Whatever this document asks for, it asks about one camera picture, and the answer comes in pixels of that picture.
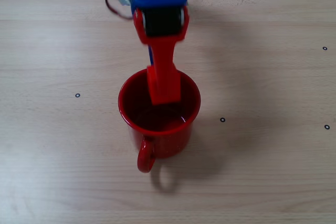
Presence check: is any red enamel mug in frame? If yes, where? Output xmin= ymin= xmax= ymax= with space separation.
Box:
xmin=118 ymin=68 xmax=202 ymax=174

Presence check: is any red gripper servo cable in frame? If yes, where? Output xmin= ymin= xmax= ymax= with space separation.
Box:
xmin=105 ymin=0 xmax=134 ymax=21

